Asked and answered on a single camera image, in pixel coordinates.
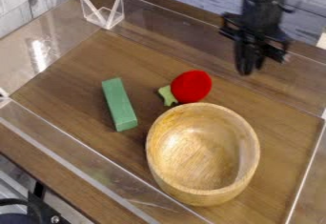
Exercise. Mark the green rectangular block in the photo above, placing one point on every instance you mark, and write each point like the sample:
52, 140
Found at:
120, 105

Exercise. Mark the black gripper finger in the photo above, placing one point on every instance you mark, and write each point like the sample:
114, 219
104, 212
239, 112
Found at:
269, 51
247, 55

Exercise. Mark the wooden bowl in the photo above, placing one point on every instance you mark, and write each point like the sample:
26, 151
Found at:
204, 153

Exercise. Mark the clear acrylic corner bracket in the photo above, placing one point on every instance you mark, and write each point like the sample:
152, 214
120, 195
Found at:
104, 17

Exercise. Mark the black clamp with cable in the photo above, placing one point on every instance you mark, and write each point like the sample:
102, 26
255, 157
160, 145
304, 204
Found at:
23, 208

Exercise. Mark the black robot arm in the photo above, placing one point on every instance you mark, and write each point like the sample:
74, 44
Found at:
255, 29

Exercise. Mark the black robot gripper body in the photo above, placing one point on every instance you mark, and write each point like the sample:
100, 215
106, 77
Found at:
259, 22

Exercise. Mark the red plush strawberry toy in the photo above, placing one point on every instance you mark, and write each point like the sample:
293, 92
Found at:
189, 88

